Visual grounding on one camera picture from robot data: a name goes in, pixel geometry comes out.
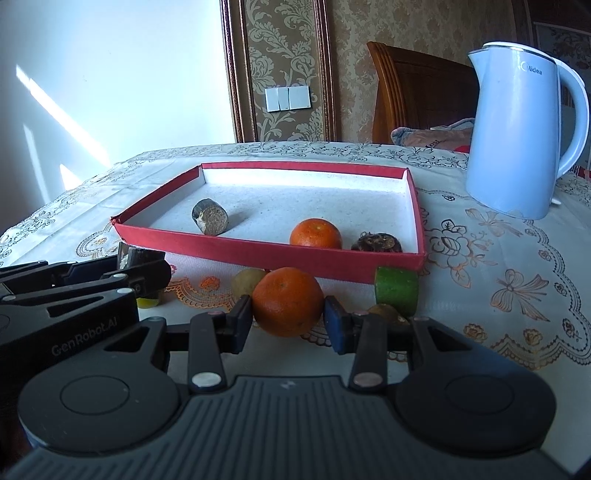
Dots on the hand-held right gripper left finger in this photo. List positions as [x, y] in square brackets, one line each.
[243, 323]

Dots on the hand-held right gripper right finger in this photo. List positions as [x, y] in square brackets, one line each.
[334, 330]

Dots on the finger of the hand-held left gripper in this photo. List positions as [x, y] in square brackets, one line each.
[154, 277]
[78, 272]

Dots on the dark sugarcane piece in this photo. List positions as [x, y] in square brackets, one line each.
[131, 254]
[211, 217]

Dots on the yellow longan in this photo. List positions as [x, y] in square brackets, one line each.
[244, 282]
[385, 313]

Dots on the orange tangerine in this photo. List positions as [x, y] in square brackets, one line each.
[316, 233]
[286, 300]

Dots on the red cardboard tray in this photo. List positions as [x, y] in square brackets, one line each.
[277, 263]

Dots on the green cucumber piece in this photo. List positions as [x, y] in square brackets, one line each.
[397, 288]

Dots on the dark water chestnut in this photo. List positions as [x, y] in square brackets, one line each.
[376, 243]

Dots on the green tangerine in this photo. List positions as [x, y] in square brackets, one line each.
[148, 302]

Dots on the floral lace tablecloth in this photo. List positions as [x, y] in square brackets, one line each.
[485, 258]

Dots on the folded cloth on chair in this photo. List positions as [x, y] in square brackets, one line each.
[429, 136]

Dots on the wooden chair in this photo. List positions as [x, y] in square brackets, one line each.
[425, 92]

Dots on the wooden framed wallpaper panel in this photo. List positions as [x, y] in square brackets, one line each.
[281, 55]

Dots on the white electric kettle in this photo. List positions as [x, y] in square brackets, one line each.
[512, 138]

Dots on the wardrobe with patterned doors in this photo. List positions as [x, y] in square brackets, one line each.
[563, 32]

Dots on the white wall light switch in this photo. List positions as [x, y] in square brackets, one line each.
[287, 98]

